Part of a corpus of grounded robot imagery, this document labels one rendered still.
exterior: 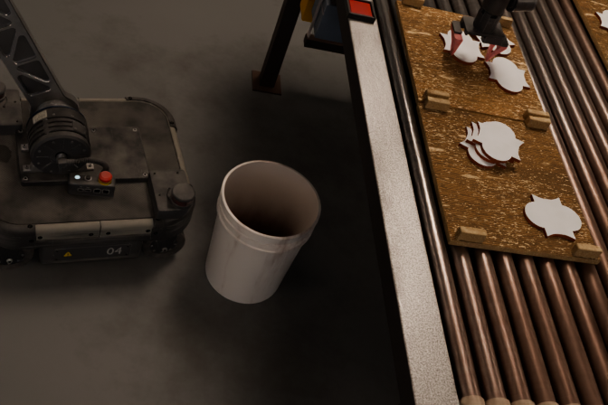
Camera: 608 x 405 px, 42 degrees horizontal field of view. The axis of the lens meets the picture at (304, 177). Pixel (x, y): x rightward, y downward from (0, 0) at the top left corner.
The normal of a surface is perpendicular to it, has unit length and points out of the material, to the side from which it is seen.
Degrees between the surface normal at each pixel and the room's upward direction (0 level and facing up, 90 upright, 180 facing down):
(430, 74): 0
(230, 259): 93
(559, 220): 0
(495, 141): 0
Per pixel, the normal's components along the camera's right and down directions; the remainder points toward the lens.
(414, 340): 0.28, -0.66
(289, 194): -0.48, 0.48
